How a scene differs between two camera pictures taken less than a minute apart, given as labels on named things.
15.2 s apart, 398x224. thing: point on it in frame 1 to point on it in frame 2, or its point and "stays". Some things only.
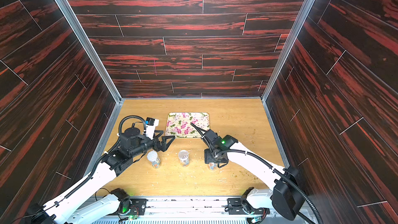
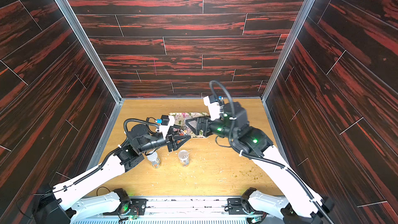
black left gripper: x=162 y=147 to x=170 y=143
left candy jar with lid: x=152 y=156 stays
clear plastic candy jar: x=212 y=166 to x=182 y=130
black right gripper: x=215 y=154 to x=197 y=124
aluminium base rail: x=193 y=211 stays
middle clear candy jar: x=184 y=157 stays
